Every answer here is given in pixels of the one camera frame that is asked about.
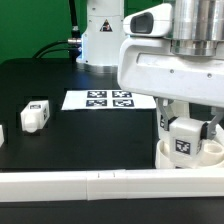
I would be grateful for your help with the white marker sheet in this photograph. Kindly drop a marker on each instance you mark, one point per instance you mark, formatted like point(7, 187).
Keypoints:
point(106, 99)

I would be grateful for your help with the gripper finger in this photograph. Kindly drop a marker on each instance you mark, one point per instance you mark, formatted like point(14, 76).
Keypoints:
point(218, 115)

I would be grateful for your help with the white left fence block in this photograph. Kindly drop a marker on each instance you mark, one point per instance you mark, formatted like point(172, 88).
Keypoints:
point(1, 136)

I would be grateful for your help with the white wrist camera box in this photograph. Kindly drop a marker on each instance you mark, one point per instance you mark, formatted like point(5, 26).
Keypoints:
point(152, 22)

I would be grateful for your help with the white round stool seat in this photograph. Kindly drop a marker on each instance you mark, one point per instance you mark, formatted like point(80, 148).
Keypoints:
point(212, 153)

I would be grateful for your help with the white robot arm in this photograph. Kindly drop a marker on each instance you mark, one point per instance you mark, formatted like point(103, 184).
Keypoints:
point(172, 51)

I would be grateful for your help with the white front fence rail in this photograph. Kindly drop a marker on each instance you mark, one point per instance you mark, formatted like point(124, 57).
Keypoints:
point(110, 184)

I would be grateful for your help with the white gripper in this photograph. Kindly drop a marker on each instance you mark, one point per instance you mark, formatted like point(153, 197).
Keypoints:
point(147, 66)

